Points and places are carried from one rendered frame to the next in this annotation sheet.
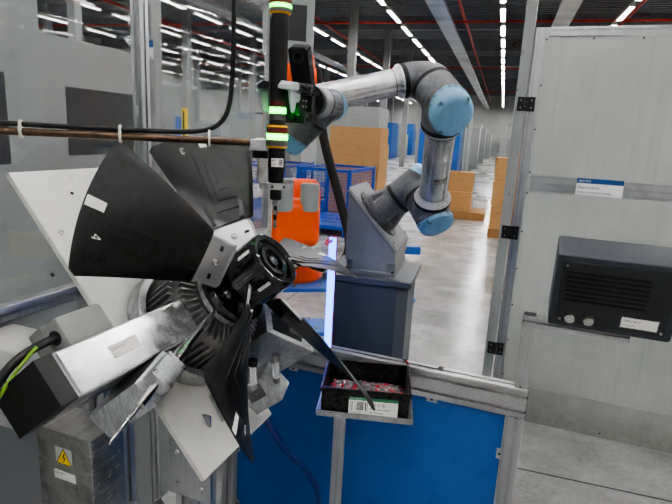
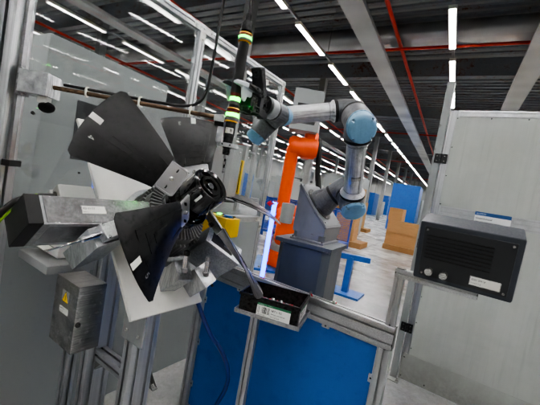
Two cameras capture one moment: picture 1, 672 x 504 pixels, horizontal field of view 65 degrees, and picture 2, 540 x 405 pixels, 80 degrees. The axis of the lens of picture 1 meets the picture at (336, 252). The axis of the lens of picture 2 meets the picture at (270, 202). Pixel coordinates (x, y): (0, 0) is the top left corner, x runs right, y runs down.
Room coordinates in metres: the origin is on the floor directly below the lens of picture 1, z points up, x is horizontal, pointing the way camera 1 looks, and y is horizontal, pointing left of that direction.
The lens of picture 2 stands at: (0.10, -0.27, 1.25)
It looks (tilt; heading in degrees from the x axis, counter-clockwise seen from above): 3 degrees down; 13
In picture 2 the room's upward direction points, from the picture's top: 10 degrees clockwise
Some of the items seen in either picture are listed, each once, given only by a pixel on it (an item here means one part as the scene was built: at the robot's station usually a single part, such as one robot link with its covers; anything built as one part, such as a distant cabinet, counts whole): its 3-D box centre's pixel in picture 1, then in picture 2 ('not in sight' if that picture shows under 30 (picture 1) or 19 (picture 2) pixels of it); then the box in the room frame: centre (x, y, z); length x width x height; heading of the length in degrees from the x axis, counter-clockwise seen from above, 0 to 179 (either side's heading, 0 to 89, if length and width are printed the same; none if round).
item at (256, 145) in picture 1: (271, 164); (226, 132); (1.10, 0.14, 1.40); 0.09 x 0.07 x 0.10; 104
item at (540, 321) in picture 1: (574, 326); (434, 282); (1.21, -0.59, 1.04); 0.24 x 0.03 x 0.03; 69
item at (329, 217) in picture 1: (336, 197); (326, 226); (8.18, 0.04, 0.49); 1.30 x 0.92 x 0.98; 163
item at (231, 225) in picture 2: not in sight; (219, 226); (1.54, 0.28, 1.02); 0.16 x 0.10 x 0.11; 69
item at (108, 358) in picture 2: not in sight; (114, 364); (1.05, 0.39, 0.56); 0.19 x 0.04 x 0.04; 69
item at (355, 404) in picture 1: (366, 388); (274, 302); (1.22, -0.09, 0.85); 0.22 x 0.17 x 0.07; 85
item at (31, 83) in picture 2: not in sight; (38, 84); (0.95, 0.74, 1.44); 0.10 x 0.07 x 0.09; 104
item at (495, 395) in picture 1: (360, 366); (281, 294); (1.40, -0.09, 0.82); 0.90 x 0.04 x 0.08; 69
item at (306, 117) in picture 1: (300, 103); (255, 103); (1.20, 0.10, 1.53); 0.12 x 0.08 x 0.09; 159
